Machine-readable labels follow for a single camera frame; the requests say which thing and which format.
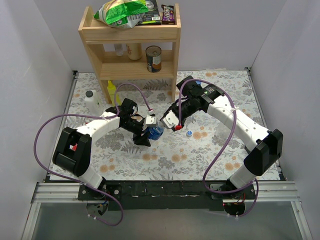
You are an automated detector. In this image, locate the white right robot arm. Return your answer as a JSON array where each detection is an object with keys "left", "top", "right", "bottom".
[{"left": 160, "top": 76, "right": 284, "bottom": 199}]

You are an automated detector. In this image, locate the brown candy bar pack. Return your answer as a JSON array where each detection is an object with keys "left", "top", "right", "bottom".
[{"left": 161, "top": 4, "right": 176, "bottom": 25}]

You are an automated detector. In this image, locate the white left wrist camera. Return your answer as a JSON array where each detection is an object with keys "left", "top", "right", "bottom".
[{"left": 144, "top": 109, "right": 158, "bottom": 128}]

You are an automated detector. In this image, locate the floral tablecloth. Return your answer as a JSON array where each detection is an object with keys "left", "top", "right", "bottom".
[{"left": 68, "top": 69, "right": 264, "bottom": 181}]

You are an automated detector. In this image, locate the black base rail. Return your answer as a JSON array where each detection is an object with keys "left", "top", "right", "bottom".
[{"left": 77, "top": 180, "right": 258, "bottom": 217}]

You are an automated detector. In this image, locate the green chip bag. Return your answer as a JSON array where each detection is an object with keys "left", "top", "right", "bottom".
[{"left": 93, "top": 0, "right": 149, "bottom": 29}]

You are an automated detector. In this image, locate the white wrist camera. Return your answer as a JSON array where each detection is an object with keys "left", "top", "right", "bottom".
[
  {"left": 144, "top": 109, "right": 158, "bottom": 128},
  {"left": 160, "top": 110, "right": 183, "bottom": 132}
]

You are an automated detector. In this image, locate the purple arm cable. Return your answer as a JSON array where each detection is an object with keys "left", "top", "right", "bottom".
[
  {"left": 33, "top": 82, "right": 155, "bottom": 227},
  {"left": 176, "top": 79, "right": 260, "bottom": 217}
]

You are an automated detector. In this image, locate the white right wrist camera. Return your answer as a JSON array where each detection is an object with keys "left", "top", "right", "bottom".
[{"left": 160, "top": 110, "right": 183, "bottom": 132}]

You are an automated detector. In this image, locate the beige cylinder bottle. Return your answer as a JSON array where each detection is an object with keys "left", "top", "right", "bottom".
[{"left": 126, "top": 43, "right": 142, "bottom": 61}]

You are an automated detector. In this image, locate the clear plastic bottle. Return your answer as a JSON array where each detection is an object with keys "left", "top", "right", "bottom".
[{"left": 215, "top": 122, "right": 231, "bottom": 141}]

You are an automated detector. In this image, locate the white blue cap right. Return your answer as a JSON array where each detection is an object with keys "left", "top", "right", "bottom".
[{"left": 186, "top": 130, "right": 193, "bottom": 137}]

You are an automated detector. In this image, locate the white bottle black cap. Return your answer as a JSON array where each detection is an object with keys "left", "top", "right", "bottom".
[{"left": 84, "top": 89, "right": 104, "bottom": 117}]

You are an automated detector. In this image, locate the red rectangular box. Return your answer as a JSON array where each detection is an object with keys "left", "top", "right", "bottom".
[{"left": 69, "top": 143, "right": 78, "bottom": 152}]

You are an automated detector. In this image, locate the black snack box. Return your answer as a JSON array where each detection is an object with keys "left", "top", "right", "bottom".
[{"left": 136, "top": 0, "right": 162, "bottom": 26}]

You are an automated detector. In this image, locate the wooden shelf rack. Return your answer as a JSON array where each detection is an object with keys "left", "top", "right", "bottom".
[{"left": 78, "top": 4, "right": 182, "bottom": 103}]

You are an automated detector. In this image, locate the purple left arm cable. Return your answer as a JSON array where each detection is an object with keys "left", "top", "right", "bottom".
[{"left": 33, "top": 82, "right": 155, "bottom": 227}]

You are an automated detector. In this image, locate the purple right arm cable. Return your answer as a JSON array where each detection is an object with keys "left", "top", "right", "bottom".
[{"left": 176, "top": 79, "right": 260, "bottom": 217}]

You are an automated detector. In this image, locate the tin can with label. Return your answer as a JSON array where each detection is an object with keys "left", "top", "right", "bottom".
[{"left": 145, "top": 45, "right": 162, "bottom": 73}]

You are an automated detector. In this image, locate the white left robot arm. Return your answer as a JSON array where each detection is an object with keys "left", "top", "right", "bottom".
[{"left": 52, "top": 98, "right": 157, "bottom": 200}]

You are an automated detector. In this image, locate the yellow squeeze bottle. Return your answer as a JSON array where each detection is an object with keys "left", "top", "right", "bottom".
[{"left": 107, "top": 80, "right": 122, "bottom": 106}]

